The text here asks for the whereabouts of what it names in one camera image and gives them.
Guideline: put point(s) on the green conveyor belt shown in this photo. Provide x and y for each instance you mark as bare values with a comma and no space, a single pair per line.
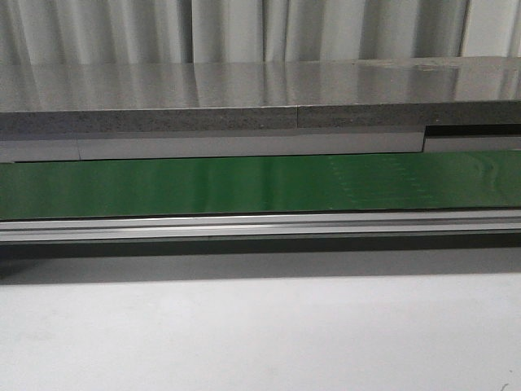
261,184

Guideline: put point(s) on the white pleated curtain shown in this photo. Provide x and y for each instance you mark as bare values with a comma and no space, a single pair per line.
134,32

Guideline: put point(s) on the grey panel under countertop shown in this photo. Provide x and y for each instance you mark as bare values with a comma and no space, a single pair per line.
222,143

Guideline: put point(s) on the aluminium conveyor side rail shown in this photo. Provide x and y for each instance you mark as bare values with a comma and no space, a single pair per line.
260,225

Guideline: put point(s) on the grey stone countertop slab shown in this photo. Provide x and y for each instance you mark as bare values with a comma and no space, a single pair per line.
137,98

